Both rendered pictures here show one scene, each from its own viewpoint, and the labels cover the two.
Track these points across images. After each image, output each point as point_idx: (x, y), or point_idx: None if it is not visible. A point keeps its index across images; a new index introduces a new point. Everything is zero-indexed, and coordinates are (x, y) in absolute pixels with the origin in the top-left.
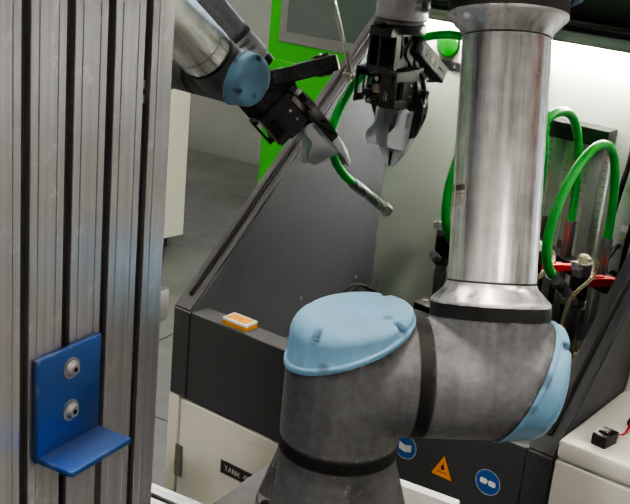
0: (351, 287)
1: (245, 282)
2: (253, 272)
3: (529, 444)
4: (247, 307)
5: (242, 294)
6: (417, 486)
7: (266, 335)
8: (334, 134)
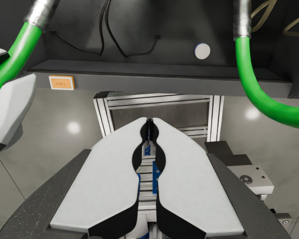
0: (102, 18)
1: (0, 24)
2: None
3: (288, 94)
4: (14, 17)
5: (8, 27)
6: (255, 188)
7: (87, 81)
8: None
